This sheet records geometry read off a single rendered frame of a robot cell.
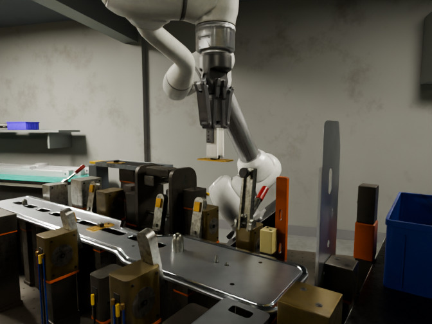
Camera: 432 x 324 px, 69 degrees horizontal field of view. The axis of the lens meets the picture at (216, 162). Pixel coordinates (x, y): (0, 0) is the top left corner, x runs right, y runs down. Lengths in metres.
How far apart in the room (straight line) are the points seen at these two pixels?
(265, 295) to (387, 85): 3.53
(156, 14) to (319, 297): 0.62
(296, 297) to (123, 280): 0.31
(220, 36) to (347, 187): 3.42
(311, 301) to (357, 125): 3.48
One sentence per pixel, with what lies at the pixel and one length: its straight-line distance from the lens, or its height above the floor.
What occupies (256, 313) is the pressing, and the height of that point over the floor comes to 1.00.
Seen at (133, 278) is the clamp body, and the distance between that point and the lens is 0.65.
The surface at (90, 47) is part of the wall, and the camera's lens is 5.00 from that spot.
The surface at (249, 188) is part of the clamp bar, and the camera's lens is 0.88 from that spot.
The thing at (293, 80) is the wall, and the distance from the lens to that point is 3.94.
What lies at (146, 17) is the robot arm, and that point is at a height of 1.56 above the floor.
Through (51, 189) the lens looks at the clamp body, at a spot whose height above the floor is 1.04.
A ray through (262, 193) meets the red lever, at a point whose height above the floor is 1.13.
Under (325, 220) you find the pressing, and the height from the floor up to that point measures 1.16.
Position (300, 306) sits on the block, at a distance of 0.54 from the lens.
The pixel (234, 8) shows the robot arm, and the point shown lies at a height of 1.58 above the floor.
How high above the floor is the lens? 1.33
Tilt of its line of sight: 6 degrees down
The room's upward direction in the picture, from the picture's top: straight up
